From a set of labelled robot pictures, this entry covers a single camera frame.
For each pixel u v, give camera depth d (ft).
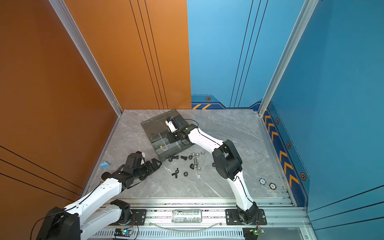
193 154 3.16
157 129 3.58
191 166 2.98
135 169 2.20
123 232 2.33
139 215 2.44
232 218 2.38
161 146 3.24
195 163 2.99
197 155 3.15
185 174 2.87
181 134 2.28
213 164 3.00
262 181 2.78
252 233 2.31
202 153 3.17
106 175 2.54
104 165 2.97
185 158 3.08
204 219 2.47
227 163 1.79
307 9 2.29
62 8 2.28
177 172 2.91
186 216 2.29
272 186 2.72
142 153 2.68
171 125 2.76
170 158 3.02
